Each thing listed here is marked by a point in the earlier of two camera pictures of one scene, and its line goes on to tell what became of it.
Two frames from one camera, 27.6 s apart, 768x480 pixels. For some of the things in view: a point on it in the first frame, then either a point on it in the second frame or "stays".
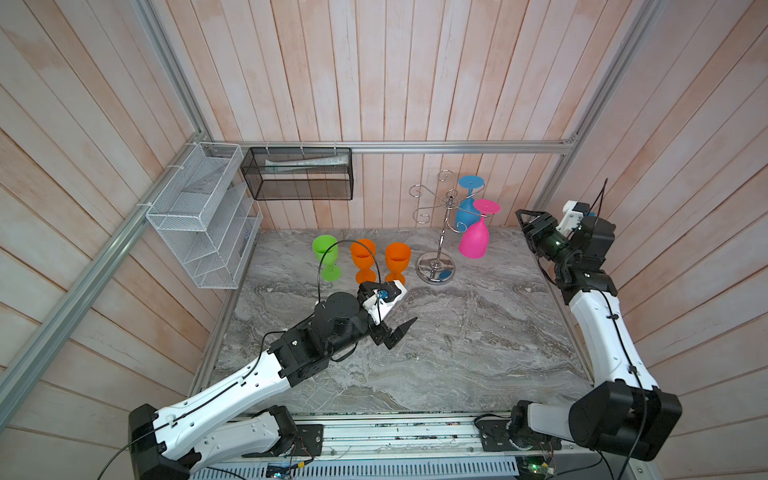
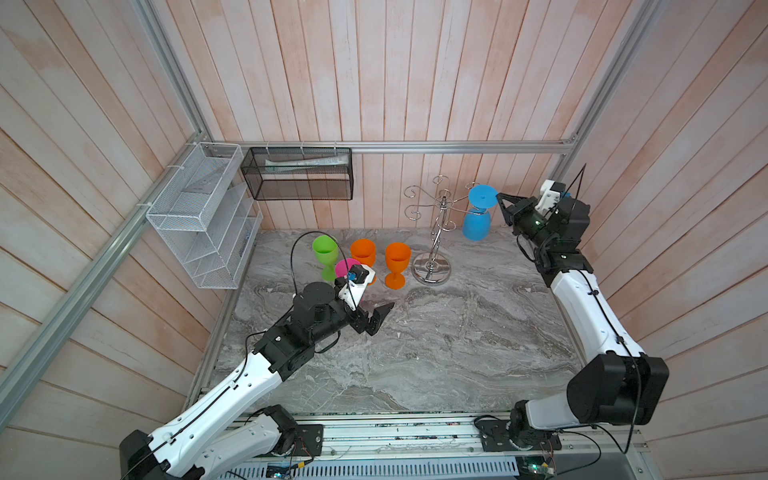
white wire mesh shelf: x=207 y=216 stays
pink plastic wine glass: x=474 y=241 to x=343 y=266
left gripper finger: x=398 y=332 to x=375 y=321
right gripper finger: x=536 y=249 to x=509 y=217
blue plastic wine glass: x=466 y=213 to x=476 y=223
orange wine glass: x=398 y=257 stays
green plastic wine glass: x=330 y=271 stays
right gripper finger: x=533 y=225 to x=516 y=200
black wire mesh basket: x=300 y=173 stays
